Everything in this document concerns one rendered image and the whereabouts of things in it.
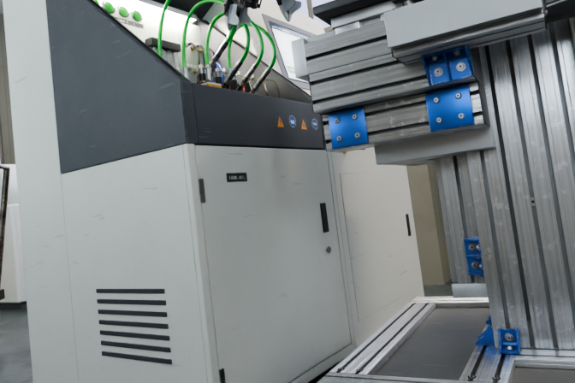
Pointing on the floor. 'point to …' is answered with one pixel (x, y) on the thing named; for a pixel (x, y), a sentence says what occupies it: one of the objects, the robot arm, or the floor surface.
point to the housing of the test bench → (39, 180)
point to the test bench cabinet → (149, 272)
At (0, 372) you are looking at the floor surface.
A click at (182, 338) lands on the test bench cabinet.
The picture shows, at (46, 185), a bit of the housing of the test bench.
